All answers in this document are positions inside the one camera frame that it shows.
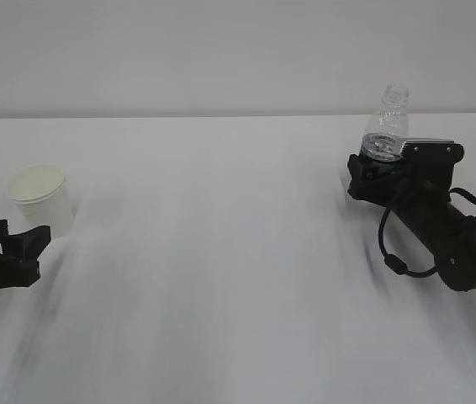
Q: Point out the white paper cup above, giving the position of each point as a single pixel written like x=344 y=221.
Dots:
x=40 y=193

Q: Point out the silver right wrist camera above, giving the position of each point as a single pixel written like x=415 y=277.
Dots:
x=431 y=152

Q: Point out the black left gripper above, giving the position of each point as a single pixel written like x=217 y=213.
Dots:
x=19 y=265

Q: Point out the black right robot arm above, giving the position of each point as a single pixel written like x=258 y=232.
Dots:
x=454 y=256

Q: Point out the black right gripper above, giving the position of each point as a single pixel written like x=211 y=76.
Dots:
x=417 y=194

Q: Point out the clear water bottle green label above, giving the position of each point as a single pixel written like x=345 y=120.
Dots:
x=380 y=148

